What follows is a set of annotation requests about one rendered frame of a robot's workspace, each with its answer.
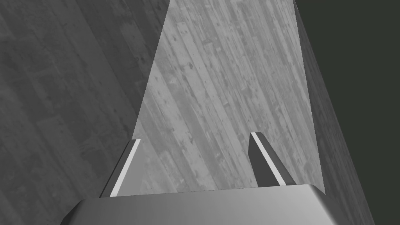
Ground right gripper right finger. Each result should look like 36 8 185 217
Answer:
248 132 297 188

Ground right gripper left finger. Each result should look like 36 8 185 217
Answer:
99 139 149 198

